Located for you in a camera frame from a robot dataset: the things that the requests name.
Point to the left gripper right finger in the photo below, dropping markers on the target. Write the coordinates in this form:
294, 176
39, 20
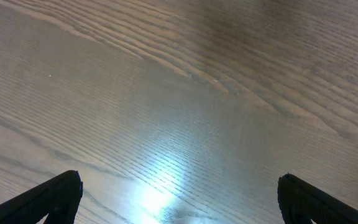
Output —
301, 202

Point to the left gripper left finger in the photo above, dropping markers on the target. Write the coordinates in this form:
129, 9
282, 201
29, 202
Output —
56, 201

